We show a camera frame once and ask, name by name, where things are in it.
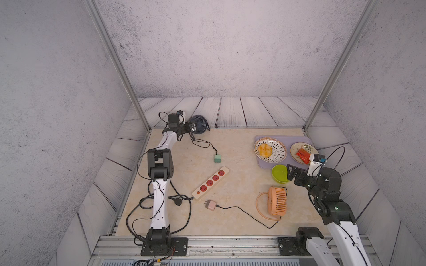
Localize lime green bowl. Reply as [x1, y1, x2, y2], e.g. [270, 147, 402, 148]
[271, 165, 288, 184]

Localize pink USB power adapter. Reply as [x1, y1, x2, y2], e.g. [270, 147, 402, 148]
[205, 199, 217, 211]

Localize dark grey desk fan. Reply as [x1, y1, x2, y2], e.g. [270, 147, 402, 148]
[189, 115, 210, 135]

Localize beige plate with leaf pattern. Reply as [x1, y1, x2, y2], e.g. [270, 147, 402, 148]
[290, 142, 318, 165]

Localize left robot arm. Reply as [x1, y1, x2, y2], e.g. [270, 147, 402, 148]
[146, 110, 191, 250]

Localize black power strip cable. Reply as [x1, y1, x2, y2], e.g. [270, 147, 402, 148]
[125, 179, 194, 243]

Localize orange desk fan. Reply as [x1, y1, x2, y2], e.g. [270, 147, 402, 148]
[255, 187, 288, 221]

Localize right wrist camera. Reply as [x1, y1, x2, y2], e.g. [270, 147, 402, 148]
[307, 154, 327, 177]

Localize lilac plastic tray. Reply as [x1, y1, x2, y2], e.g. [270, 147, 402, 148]
[254, 135, 318, 169]

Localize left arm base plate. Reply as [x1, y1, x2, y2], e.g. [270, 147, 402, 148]
[140, 237, 189, 257]

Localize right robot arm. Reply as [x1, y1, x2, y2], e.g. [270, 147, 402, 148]
[287, 165, 371, 266]

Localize black orange fan cable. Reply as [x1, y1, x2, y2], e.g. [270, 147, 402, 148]
[216, 205, 282, 230]

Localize black grey fan cable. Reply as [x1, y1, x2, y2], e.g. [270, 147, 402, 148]
[190, 132, 219, 156]

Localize red snack packet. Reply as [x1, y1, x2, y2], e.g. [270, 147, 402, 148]
[296, 148, 311, 165]

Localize knotted bread roll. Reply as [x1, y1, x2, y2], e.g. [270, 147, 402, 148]
[258, 143, 273, 158]

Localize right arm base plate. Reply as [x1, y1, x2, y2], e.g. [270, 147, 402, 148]
[277, 236, 310, 256]

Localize white red power strip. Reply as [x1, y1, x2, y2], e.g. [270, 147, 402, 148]
[192, 166, 230, 200]

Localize green USB power adapter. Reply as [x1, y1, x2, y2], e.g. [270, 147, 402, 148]
[214, 154, 221, 163]

